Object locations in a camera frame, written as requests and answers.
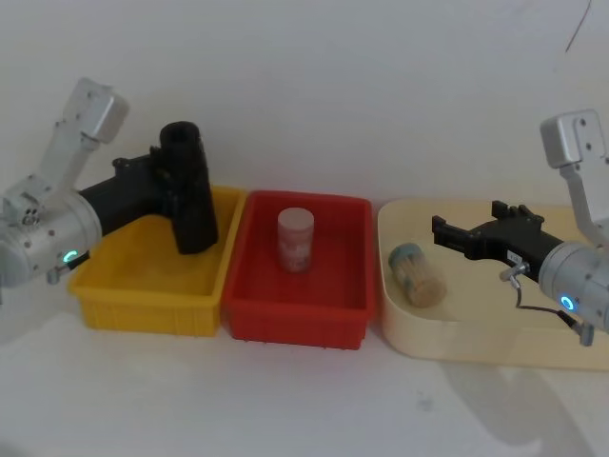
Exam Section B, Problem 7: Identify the thin dark cable, silver plug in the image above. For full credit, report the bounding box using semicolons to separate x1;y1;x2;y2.
498;263;596;348

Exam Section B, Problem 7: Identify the tall black cylindrical bottle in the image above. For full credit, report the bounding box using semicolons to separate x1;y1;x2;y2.
159;121;220;256

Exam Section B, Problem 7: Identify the white table cloth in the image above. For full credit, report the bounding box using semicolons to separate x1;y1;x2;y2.
0;161;609;457

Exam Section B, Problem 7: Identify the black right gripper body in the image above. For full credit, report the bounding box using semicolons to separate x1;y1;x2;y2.
468;219;565;283

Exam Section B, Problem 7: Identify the yellow plastic bin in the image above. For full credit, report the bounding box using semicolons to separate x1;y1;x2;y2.
68;184;247;338

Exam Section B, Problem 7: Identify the clear jar with pink print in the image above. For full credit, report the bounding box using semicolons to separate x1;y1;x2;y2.
277;208;316;274

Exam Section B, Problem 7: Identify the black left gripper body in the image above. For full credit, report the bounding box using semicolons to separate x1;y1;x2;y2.
78;154;166;238

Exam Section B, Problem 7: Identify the clear toothpick holder, green lid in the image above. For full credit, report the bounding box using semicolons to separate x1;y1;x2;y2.
387;241;447;306

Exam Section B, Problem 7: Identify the red plastic bin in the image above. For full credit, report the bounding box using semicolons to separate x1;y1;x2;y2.
222;189;378;351

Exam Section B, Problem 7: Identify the cream plastic tray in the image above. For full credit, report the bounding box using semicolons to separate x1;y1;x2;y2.
377;197;609;372

